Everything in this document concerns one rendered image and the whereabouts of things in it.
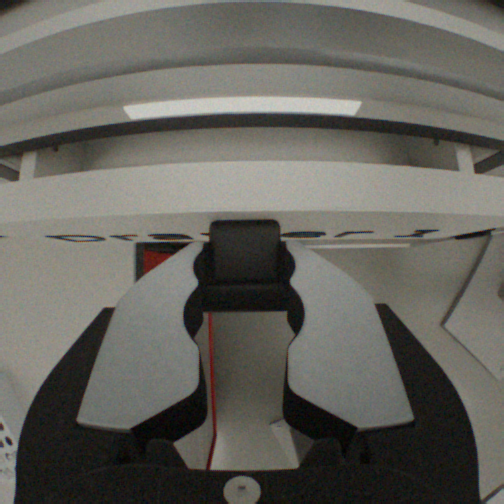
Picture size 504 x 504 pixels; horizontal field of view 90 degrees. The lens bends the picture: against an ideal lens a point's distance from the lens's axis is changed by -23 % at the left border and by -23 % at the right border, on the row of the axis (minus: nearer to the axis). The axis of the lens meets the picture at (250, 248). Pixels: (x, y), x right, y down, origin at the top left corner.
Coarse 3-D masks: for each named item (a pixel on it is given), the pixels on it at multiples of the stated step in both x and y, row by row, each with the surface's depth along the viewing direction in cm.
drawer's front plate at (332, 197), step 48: (0, 192) 11; (48, 192) 11; (96, 192) 11; (144, 192) 11; (192, 192) 11; (240, 192) 11; (288, 192) 11; (336, 192) 11; (384, 192) 11; (432, 192) 11; (480, 192) 11; (48, 240) 19; (144, 240) 20; (192, 240) 21
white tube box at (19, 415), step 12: (0, 372) 26; (0, 384) 25; (0, 396) 24; (12, 396) 26; (0, 408) 23; (12, 408) 25; (0, 420) 23; (12, 420) 24; (0, 432) 22; (12, 432) 23; (0, 444) 23; (12, 444) 23; (0, 468) 22; (12, 468) 22; (12, 480) 22
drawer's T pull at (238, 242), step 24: (216, 240) 12; (240, 240) 12; (264, 240) 12; (216, 264) 12; (240, 264) 12; (264, 264) 12; (216, 288) 12; (240, 288) 12; (264, 288) 12; (216, 312) 12; (240, 312) 12
